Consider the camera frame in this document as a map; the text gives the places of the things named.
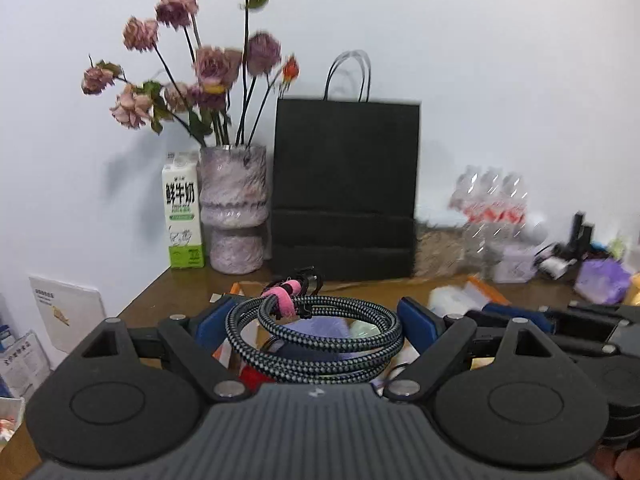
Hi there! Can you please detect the red artificial rose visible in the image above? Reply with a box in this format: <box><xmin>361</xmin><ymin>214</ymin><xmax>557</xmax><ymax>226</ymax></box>
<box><xmin>238</xmin><ymin>363</ymin><xmax>269</xmax><ymax>386</ymax></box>

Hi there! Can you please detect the small white box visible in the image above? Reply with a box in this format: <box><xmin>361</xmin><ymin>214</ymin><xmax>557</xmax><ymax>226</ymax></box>
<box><xmin>492</xmin><ymin>244</ymin><xmax>539</xmax><ymax>284</ymax></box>

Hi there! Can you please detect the white board panel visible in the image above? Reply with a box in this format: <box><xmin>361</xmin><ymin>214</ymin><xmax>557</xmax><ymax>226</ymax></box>
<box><xmin>28</xmin><ymin>274</ymin><xmax>107</xmax><ymax>354</ymax></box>

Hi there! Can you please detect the person's right hand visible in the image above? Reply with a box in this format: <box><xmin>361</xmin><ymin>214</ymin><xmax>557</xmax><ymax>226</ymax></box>
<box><xmin>594</xmin><ymin>446</ymin><xmax>640</xmax><ymax>480</ymax></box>

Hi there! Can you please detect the braided black white cable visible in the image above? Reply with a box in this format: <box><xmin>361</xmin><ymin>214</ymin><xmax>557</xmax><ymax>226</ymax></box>
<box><xmin>224</xmin><ymin>265</ymin><xmax>405</xmax><ymax>386</ymax></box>

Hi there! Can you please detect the dried pink rose bouquet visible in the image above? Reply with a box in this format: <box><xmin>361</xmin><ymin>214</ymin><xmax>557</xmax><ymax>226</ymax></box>
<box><xmin>81</xmin><ymin>0</ymin><xmax>301</xmax><ymax>149</ymax></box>

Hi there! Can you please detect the clear cotton swab box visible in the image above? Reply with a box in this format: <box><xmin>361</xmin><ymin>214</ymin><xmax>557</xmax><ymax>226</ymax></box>
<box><xmin>429</xmin><ymin>286</ymin><xmax>471</xmax><ymax>317</ymax></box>

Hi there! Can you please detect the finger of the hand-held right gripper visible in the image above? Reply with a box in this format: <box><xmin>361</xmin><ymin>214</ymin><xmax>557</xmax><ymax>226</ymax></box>
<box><xmin>567</xmin><ymin>300</ymin><xmax>640</xmax><ymax>323</ymax></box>
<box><xmin>465</xmin><ymin>302</ymin><xmax>557</xmax><ymax>336</ymax></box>

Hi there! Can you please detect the purple woven cloth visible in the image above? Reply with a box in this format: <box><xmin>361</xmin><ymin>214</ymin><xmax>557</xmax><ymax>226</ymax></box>
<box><xmin>277</xmin><ymin>316</ymin><xmax>352</xmax><ymax>362</ymax></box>

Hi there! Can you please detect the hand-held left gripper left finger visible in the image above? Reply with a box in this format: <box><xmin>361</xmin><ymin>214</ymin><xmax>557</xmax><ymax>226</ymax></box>
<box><xmin>80</xmin><ymin>296</ymin><xmax>251</xmax><ymax>403</ymax></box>

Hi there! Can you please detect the purple tissue pack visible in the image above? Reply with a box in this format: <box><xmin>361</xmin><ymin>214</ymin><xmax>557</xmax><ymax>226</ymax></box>
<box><xmin>573</xmin><ymin>258</ymin><xmax>634</xmax><ymax>306</ymax></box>

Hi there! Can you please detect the clear glass jar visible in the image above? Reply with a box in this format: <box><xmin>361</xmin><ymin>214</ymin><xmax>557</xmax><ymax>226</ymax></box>
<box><xmin>462</xmin><ymin>222</ymin><xmax>502</xmax><ymax>263</ymax></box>

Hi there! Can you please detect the black paper bag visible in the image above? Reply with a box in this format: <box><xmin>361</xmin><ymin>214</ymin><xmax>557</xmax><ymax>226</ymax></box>
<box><xmin>271</xmin><ymin>49</ymin><xmax>422</xmax><ymax>282</ymax></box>

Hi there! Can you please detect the white charger with cable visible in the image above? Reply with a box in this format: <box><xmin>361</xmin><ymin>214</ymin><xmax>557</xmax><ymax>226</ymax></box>
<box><xmin>536</xmin><ymin>242</ymin><xmax>572</xmax><ymax>281</ymax></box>

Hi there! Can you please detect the brown wooden desktop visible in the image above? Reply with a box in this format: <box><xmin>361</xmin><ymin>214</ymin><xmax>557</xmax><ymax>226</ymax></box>
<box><xmin>0</xmin><ymin>264</ymin><xmax>640</xmax><ymax>480</ymax></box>

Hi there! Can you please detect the white leaflet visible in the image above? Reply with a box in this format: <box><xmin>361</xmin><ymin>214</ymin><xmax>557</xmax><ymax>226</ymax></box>
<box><xmin>0</xmin><ymin>329</ymin><xmax>51</xmax><ymax>402</ymax></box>

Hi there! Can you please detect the blue leaflet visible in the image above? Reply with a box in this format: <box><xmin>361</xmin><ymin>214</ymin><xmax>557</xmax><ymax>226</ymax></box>
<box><xmin>0</xmin><ymin>294</ymin><xmax>17</xmax><ymax>352</ymax></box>

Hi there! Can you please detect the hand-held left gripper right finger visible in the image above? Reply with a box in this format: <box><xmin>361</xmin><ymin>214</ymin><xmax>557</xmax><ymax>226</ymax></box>
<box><xmin>382</xmin><ymin>296</ymin><xmax>566</xmax><ymax>403</ymax></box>

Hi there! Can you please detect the clear jar of wooden sticks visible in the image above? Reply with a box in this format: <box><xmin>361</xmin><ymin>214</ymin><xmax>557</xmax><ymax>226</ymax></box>
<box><xmin>414</xmin><ymin>219</ymin><xmax>469</xmax><ymax>279</ymax></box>

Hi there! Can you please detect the purple marbled vase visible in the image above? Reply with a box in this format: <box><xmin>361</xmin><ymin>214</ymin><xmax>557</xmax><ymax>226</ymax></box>
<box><xmin>198</xmin><ymin>144</ymin><xmax>269</xmax><ymax>275</ymax></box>

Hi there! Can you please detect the red orange cardboard box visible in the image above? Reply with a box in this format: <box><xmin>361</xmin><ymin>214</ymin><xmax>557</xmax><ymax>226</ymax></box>
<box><xmin>212</xmin><ymin>279</ymin><xmax>517</xmax><ymax>397</ymax></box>

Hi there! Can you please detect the white green milk carton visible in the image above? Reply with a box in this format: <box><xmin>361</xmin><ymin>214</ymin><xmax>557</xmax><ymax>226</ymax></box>
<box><xmin>161</xmin><ymin>151</ymin><xmax>206</xmax><ymax>270</ymax></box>

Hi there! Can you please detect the red label water bottle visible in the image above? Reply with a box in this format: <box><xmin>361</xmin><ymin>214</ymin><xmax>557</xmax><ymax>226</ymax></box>
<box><xmin>449</xmin><ymin>165</ymin><xmax>482</xmax><ymax>226</ymax></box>
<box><xmin>475</xmin><ymin>166</ymin><xmax>505</xmax><ymax>226</ymax></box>
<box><xmin>500</xmin><ymin>170</ymin><xmax>530</xmax><ymax>227</ymax></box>

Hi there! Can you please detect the black upright device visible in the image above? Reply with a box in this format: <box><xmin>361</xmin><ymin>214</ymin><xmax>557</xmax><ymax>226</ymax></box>
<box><xmin>569</xmin><ymin>211</ymin><xmax>596</xmax><ymax>261</ymax></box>

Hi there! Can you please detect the white round speaker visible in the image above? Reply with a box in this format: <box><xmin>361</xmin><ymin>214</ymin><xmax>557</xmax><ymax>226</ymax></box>
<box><xmin>524</xmin><ymin>219</ymin><xmax>549</xmax><ymax>247</ymax></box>

